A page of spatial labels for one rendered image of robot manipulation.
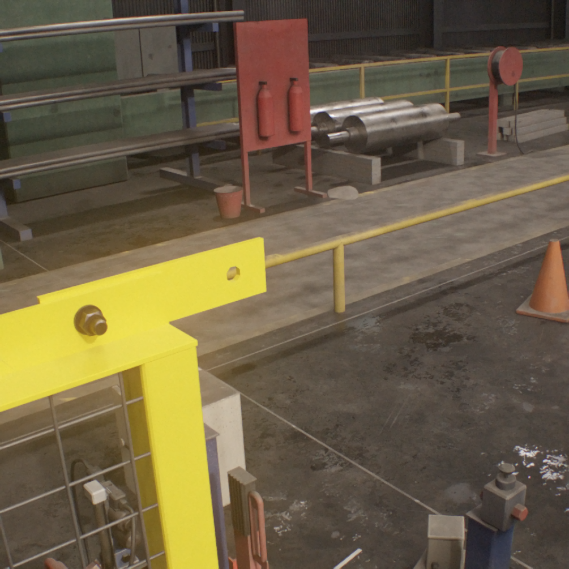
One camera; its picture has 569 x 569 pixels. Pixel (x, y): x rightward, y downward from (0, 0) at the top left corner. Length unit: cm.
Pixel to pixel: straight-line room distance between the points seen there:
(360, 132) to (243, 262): 846
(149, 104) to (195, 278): 1002
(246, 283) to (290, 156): 937
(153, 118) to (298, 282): 528
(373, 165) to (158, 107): 330
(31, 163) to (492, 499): 629
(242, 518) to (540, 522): 170
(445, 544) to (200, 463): 224
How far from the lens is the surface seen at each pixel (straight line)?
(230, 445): 237
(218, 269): 66
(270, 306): 548
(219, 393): 232
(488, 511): 245
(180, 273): 64
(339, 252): 518
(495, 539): 250
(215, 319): 532
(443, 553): 287
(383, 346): 484
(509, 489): 241
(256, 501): 194
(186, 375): 61
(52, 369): 59
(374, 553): 318
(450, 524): 288
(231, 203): 773
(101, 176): 978
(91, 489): 157
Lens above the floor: 205
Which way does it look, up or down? 20 degrees down
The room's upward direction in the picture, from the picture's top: 3 degrees counter-clockwise
